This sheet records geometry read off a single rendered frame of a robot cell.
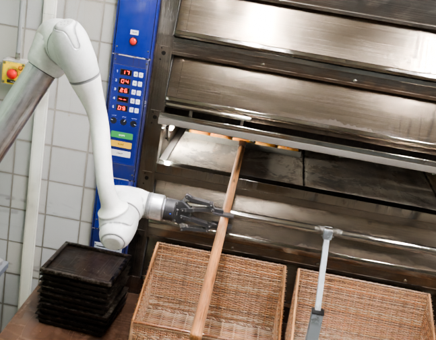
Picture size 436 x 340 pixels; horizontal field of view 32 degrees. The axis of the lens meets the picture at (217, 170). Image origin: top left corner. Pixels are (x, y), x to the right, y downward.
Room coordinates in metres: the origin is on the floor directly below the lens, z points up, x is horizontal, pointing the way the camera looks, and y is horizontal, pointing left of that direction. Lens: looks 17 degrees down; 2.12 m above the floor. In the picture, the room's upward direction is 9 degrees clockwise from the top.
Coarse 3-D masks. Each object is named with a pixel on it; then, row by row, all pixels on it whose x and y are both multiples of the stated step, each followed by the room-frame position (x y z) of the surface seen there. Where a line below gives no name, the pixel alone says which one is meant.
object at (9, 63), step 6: (6, 60) 2.92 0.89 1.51; (12, 60) 2.92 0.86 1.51; (18, 60) 2.94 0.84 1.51; (24, 60) 2.96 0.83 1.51; (6, 66) 2.91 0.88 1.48; (12, 66) 2.91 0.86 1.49; (18, 66) 2.91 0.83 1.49; (24, 66) 2.91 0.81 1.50; (6, 72) 2.91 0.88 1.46; (18, 72) 2.91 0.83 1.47; (6, 78) 2.91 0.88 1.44; (12, 84) 2.91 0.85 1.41
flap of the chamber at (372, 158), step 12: (168, 120) 2.80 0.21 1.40; (216, 132) 2.79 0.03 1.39; (228, 132) 2.79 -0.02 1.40; (240, 132) 2.78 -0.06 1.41; (276, 144) 2.77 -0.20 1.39; (288, 144) 2.77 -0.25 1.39; (300, 144) 2.77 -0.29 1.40; (312, 144) 2.77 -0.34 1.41; (348, 156) 2.76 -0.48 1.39; (360, 156) 2.76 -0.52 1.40; (372, 156) 2.76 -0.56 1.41; (408, 168) 2.74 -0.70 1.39; (420, 168) 2.74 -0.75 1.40; (432, 168) 2.74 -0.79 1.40
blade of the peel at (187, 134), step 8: (184, 136) 3.41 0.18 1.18; (192, 136) 3.41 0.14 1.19; (200, 136) 3.41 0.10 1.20; (208, 136) 3.40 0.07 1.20; (232, 144) 3.40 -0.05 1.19; (248, 144) 3.40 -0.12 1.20; (256, 144) 3.39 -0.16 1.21; (272, 152) 3.39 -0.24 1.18; (280, 152) 3.39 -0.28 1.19; (288, 152) 3.39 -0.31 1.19; (296, 152) 3.39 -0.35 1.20
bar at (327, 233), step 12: (192, 204) 2.57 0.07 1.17; (240, 216) 2.55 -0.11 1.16; (252, 216) 2.55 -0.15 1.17; (264, 216) 2.56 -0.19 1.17; (288, 228) 2.55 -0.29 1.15; (300, 228) 2.54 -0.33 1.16; (312, 228) 2.54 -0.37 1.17; (324, 228) 2.54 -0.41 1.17; (324, 240) 2.52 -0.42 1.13; (360, 240) 2.53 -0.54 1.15; (372, 240) 2.53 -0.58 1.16; (384, 240) 2.53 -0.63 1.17; (396, 240) 2.53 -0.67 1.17; (324, 252) 2.49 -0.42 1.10; (420, 252) 2.52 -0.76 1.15; (432, 252) 2.51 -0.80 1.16; (324, 264) 2.46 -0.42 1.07; (324, 276) 2.43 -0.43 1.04; (312, 312) 2.31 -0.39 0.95; (312, 324) 2.31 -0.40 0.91; (312, 336) 2.31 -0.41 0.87
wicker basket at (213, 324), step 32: (160, 256) 2.89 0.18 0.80; (192, 256) 2.90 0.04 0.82; (224, 256) 2.90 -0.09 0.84; (160, 288) 2.86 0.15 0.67; (192, 288) 2.86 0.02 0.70; (224, 288) 2.86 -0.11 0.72; (160, 320) 2.74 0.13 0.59; (192, 320) 2.78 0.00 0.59; (224, 320) 2.82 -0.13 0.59; (256, 320) 2.83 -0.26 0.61
